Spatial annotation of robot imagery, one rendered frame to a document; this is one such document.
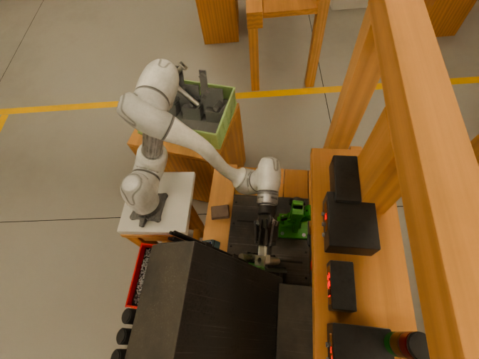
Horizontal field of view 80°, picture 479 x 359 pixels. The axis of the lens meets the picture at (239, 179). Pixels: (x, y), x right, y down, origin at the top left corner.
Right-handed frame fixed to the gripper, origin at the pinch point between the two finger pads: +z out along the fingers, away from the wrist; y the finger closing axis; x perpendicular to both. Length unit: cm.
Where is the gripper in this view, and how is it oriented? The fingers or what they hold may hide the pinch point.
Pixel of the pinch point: (264, 254)
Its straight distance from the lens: 121.1
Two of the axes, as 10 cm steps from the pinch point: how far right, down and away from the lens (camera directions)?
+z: -0.8, 9.7, -2.2
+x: 7.7, 2.0, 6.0
